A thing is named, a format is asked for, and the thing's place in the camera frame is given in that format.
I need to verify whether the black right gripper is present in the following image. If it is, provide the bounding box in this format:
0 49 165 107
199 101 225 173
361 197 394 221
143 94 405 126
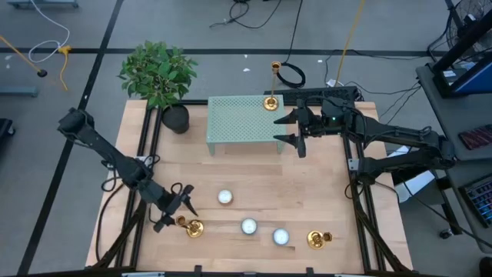
273 98 324 159

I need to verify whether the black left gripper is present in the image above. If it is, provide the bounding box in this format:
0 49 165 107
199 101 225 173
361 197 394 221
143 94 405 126
148 182 199 234

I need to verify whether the gold candlestick holder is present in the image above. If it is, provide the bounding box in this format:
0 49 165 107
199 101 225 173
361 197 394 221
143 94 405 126
306 229 334 251
175 215 205 239
263 61 282 112

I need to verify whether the green perforated metal stand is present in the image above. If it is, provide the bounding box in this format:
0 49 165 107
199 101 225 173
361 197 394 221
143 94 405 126
205 95 288 156

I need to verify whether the black plant pot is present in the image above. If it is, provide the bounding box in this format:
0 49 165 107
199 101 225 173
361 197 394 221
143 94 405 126
161 103 191 135

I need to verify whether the green leafy plant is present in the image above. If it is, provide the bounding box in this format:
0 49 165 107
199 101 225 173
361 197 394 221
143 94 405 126
118 40 199 111

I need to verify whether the white box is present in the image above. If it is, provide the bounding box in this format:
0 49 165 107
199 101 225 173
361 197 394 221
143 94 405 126
387 145 447 204

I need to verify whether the grey side desk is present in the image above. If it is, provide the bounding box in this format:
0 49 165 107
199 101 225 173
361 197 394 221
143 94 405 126
415 53 492 255

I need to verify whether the dark red keypad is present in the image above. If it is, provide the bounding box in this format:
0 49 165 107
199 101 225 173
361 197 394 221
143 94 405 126
457 124 492 151

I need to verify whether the blue screen monitor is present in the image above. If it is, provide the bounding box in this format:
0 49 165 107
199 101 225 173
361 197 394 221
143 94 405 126
432 53 492 98

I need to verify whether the black wheeled object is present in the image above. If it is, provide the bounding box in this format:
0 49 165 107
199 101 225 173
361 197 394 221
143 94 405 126
0 118 16 140

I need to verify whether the yellow rod with black tip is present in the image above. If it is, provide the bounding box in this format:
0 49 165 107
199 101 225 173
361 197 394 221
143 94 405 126
0 35 48 78

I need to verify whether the grey flat floor base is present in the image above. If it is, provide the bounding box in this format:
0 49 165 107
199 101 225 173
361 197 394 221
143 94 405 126
0 85 39 98

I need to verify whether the backlit rainbow keyboard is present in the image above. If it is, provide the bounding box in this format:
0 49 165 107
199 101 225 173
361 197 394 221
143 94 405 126
459 175 492 229

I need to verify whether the black floor fan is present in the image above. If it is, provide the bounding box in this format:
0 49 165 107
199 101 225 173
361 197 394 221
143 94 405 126
445 0 492 58

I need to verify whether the grey cart base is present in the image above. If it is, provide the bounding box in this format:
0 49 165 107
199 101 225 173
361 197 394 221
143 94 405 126
6 0 80 10

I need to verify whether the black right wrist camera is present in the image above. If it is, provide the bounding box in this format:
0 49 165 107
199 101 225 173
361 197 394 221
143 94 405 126
321 98 346 130

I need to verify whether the black coiled cable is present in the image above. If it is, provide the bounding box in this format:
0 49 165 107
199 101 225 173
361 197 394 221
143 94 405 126
275 62 307 89

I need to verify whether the black perforated cable tray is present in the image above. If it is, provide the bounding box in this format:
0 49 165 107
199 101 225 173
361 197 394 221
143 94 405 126
264 85 361 105

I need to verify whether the black aluminium table frame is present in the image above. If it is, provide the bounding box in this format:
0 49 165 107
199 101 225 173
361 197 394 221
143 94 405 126
91 98 415 276

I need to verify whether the black straight floor cable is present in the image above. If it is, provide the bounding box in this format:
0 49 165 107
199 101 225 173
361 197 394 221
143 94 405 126
284 0 304 65

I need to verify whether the long yellow floor cable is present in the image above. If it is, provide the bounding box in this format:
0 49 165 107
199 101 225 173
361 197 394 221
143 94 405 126
334 0 367 88

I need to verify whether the black looped floor cable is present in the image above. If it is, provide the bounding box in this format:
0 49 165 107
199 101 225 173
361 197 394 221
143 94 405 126
208 0 284 30

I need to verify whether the yellow cord with plug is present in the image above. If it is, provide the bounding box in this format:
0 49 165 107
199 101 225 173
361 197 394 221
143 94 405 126
57 45 73 92

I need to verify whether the white floor cable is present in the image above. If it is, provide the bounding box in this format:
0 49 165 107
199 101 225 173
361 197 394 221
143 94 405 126
28 0 71 64

